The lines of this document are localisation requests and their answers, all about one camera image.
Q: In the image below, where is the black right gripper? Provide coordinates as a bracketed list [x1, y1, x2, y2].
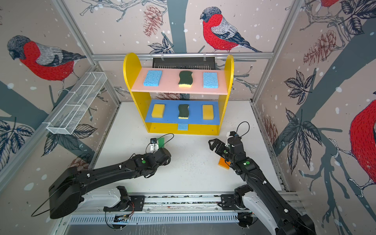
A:
[208, 138, 236, 164]

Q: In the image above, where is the light blue sponge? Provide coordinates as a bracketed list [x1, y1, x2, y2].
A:
[203, 72, 219, 89]
[143, 70, 163, 87]
[178, 123, 189, 131]

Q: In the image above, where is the yellow orange sponge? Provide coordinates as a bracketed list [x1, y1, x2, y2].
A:
[202, 104, 214, 120]

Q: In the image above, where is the green yellow scouring sponge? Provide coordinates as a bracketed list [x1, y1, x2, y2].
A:
[178, 104, 190, 119]
[178, 70, 193, 88]

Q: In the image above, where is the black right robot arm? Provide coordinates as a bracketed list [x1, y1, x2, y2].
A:
[208, 136, 316, 235]

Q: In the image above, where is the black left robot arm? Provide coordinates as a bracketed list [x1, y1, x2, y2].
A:
[49, 148, 171, 219]

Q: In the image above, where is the yellow shelf unit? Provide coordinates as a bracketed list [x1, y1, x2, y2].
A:
[123, 53, 235, 136]

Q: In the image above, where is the black perforated metal tray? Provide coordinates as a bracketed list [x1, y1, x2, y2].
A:
[152, 57, 216, 70]

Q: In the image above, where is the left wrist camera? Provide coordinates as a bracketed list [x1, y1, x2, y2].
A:
[149, 138, 159, 153]

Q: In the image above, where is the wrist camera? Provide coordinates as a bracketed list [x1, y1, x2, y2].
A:
[226, 131, 238, 139]
[149, 138, 159, 153]

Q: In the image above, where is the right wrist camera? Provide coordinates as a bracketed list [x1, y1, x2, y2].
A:
[226, 131, 238, 139]

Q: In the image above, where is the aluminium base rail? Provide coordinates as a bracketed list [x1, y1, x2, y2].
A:
[64, 192, 297, 215]

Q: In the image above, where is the white wire basket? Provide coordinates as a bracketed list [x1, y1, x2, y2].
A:
[47, 71, 107, 135]

